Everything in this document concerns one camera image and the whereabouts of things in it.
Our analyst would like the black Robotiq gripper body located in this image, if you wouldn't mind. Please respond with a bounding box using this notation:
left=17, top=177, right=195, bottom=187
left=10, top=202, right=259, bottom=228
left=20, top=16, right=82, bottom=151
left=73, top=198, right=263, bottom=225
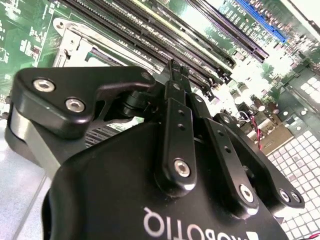
left=40, top=121, right=289, bottom=240

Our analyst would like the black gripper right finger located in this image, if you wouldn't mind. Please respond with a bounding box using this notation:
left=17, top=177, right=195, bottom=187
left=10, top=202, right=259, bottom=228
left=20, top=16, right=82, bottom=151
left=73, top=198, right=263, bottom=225
left=179, top=64, right=306, bottom=219

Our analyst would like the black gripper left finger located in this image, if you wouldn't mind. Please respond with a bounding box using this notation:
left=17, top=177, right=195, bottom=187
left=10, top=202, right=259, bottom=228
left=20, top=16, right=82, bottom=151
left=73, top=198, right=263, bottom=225
left=4, top=59, right=198, bottom=195

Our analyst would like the metal socket cover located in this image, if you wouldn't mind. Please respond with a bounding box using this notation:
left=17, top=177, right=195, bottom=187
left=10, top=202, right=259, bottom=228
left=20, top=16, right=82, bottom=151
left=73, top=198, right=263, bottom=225
left=53, top=23, right=163, bottom=75

